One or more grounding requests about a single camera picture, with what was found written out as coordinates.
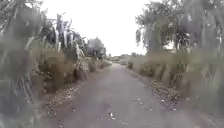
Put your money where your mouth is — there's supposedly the dark round tree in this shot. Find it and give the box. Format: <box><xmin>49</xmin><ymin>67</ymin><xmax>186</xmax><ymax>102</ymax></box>
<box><xmin>84</xmin><ymin>36</ymin><xmax>108</xmax><ymax>60</ymax></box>

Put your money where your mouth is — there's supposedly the grey asphalt path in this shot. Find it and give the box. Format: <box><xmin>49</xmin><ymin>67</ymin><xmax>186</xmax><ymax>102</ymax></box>
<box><xmin>49</xmin><ymin>63</ymin><xmax>224</xmax><ymax>128</ymax></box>

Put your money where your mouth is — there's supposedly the tall drooping tree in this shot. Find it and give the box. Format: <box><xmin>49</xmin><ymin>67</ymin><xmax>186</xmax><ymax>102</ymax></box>
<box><xmin>134</xmin><ymin>0</ymin><xmax>224</xmax><ymax>55</ymax></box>

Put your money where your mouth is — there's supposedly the row of flax bushes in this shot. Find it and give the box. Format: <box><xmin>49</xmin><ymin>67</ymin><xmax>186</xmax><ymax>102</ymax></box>
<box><xmin>0</xmin><ymin>0</ymin><xmax>113</xmax><ymax>128</ymax></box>
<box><xmin>119</xmin><ymin>44</ymin><xmax>224</xmax><ymax>118</ymax></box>

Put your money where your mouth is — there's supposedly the leaf-strewn grass verge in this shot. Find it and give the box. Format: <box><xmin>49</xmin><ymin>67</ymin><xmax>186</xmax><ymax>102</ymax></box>
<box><xmin>120</xmin><ymin>64</ymin><xmax>203</xmax><ymax>114</ymax></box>
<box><xmin>39</xmin><ymin>64</ymin><xmax>113</xmax><ymax>128</ymax></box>

